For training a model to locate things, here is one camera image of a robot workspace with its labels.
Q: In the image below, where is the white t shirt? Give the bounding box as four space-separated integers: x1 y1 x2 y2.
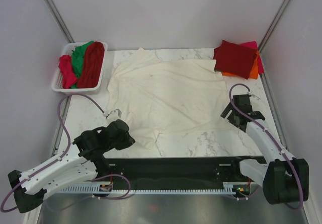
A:
107 48 231 148

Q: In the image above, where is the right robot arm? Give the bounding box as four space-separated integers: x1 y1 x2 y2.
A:
220 94 309 204

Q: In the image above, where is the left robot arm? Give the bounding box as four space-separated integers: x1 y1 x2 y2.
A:
8 119 135 213

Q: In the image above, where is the folded orange t shirt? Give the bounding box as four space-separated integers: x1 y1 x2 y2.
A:
222 51 259 80

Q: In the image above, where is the folded dark red t shirt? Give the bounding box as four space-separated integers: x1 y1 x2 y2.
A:
213 40 257 80

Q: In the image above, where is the folded pink t shirt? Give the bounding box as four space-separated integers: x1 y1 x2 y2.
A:
240 41 264 79

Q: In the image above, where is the crimson pink t shirt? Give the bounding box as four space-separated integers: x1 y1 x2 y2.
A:
58 55 78 89

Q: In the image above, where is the green t shirt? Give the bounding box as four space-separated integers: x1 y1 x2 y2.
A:
71 41 95 89

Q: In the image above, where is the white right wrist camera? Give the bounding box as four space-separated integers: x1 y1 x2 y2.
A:
247 91 261 100

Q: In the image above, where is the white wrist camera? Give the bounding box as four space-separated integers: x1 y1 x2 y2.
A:
247 91 261 100
103 109 122 121

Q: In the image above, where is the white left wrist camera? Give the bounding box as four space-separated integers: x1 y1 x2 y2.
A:
103 109 122 121

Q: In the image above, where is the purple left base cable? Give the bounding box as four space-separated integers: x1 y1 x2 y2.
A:
45 173 131 211

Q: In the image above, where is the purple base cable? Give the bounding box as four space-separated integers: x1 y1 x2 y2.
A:
45 173 131 211
231 177 262 201

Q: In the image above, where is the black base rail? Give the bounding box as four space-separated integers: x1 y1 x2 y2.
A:
95 155 267 191

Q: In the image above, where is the white cable duct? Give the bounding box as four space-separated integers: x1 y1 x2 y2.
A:
59 180 262 195

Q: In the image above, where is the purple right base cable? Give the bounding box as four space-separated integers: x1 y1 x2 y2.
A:
231 177 262 201

